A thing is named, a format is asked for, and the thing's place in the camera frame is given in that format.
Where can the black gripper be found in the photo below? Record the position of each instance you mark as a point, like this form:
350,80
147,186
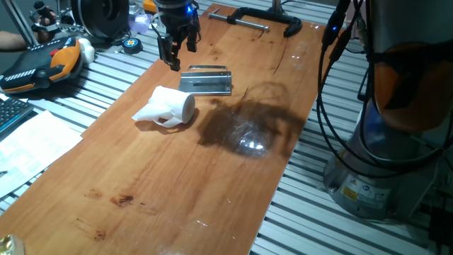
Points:
177,17

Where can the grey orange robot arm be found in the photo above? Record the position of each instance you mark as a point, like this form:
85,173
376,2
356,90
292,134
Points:
407,88

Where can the bare person forearm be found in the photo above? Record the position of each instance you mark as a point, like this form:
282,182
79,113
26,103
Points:
12,39

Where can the person hand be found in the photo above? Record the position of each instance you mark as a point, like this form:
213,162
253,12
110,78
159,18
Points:
45,35

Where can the purple plastic piece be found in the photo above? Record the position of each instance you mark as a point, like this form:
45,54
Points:
139,23

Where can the round black tape measure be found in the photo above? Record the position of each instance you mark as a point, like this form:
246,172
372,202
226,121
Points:
132,45

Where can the small orange object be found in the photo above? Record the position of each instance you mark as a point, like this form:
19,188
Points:
150,5

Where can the black filament spool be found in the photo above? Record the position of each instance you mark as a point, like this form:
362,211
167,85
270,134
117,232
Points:
101,16

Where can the black c-clamp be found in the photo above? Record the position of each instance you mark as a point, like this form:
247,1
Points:
269,14

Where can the wooden board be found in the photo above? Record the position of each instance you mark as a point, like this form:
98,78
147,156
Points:
159,177

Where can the black orange teach pendant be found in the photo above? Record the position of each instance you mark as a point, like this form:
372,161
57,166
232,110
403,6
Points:
39,65

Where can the grey metal stand pole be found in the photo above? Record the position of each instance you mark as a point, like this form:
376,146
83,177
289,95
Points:
19,21

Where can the large white paper sheet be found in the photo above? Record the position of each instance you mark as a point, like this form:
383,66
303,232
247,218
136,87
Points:
32,145

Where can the black computer keyboard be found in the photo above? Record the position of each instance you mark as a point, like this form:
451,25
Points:
12,111

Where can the gold foil packet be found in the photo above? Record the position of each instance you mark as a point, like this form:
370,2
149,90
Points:
10,246

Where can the frame pole held by clamp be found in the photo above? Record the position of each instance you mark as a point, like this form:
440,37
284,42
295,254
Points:
276,5

